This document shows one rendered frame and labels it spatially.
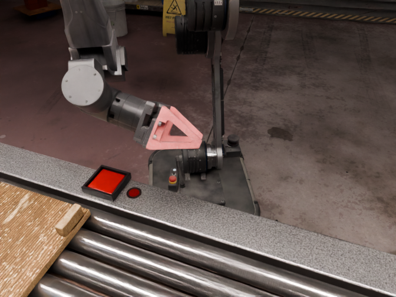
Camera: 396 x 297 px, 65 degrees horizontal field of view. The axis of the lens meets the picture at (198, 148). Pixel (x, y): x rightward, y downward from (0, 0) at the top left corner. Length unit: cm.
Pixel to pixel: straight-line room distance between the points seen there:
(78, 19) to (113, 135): 194
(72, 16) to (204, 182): 123
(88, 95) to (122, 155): 178
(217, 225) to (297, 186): 145
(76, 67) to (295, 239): 47
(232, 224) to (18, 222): 40
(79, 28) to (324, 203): 172
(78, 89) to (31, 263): 31
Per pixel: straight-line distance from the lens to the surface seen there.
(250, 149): 224
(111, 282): 58
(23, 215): 70
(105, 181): 71
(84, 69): 47
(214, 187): 159
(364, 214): 204
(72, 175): 77
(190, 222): 63
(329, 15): 510
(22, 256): 64
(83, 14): 51
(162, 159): 178
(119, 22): 419
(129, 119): 51
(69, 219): 62
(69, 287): 59
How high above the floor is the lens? 142
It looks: 40 degrees down
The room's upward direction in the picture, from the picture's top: straight up
